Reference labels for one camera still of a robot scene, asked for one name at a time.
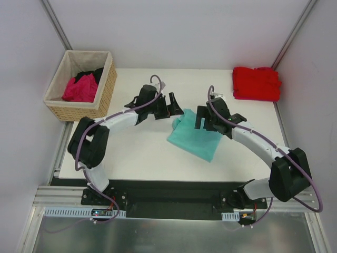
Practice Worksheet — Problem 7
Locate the teal t shirt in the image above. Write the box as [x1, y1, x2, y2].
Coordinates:
[167, 109, 222, 162]

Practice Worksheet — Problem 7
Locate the red t shirt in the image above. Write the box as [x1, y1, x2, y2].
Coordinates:
[232, 66, 282, 102]

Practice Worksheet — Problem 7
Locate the wicker laundry basket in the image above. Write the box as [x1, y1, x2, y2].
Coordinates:
[44, 50, 117, 122]

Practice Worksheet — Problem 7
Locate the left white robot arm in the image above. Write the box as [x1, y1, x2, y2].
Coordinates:
[67, 84, 184, 205]

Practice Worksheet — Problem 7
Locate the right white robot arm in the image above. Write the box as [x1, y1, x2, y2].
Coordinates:
[195, 97, 311, 209]

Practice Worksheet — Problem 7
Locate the black t shirt in basket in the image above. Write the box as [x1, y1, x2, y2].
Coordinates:
[74, 67, 104, 85]

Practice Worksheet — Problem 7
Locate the pink t shirt in basket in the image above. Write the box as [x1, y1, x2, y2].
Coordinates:
[62, 74, 98, 103]

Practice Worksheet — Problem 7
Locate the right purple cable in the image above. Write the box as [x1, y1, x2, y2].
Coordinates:
[207, 85, 324, 232]

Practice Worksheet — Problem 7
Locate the purple cable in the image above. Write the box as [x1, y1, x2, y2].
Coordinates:
[42, 75, 165, 234]
[207, 85, 324, 232]

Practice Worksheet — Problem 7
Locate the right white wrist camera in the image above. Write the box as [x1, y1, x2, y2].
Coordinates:
[210, 92, 226, 101]

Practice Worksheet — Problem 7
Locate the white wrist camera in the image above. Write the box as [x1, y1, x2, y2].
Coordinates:
[154, 81, 166, 92]
[210, 92, 226, 101]

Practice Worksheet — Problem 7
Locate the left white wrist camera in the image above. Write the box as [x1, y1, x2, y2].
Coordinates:
[154, 81, 166, 92]

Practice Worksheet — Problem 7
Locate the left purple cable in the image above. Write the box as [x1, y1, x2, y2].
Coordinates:
[42, 75, 165, 234]

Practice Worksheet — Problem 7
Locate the right grey cable duct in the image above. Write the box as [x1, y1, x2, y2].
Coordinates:
[221, 211, 240, 222]

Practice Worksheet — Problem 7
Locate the grey cable duct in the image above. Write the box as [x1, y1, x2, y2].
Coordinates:
[44, 207, 126, 219]
[221, 211, 240, 222]

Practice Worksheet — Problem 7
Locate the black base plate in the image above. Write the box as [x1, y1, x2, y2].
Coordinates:
[51, 178, 270, 221]

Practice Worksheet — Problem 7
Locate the aluminium rail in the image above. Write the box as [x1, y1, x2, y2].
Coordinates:
[33, 186, 310, 212]

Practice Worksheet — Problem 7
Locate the right aluminium frame post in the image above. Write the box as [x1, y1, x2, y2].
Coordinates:
[271, 0, 319, 71]

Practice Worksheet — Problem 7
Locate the aluminium frame post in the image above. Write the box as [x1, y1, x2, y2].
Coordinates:
[39, 0, 73, 50]
[271, 0, 319, 71]

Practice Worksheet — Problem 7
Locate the left grey cable duct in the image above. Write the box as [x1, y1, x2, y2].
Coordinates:
[44, 207, 126, 219]

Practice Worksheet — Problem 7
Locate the left aluminium frame post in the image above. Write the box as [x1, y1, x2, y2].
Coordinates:
[39, 0, 73, 50]

